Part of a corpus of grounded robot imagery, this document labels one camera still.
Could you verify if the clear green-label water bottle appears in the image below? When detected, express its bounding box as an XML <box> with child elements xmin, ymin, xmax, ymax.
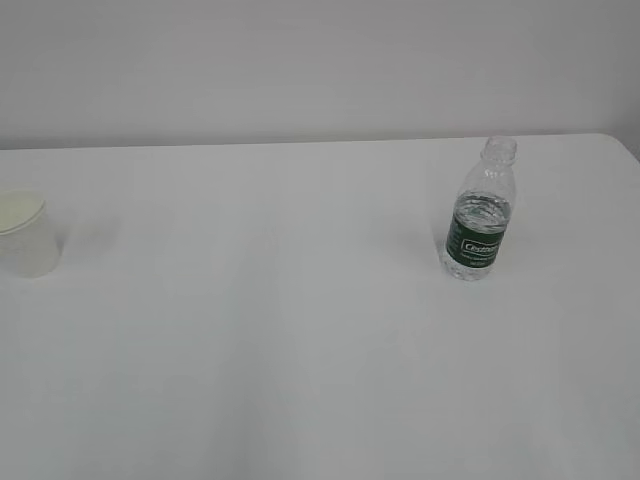
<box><xmin>441</xmin><ymin>136</ymin><xmax>517</xmax><ymax>281</ymax></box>

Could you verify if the white paper cup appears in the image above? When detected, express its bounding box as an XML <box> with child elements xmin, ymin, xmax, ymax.
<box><xmin>1</xmin><ymin>190</ymin><xmax>61</xmax><ymax>278</ymax></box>

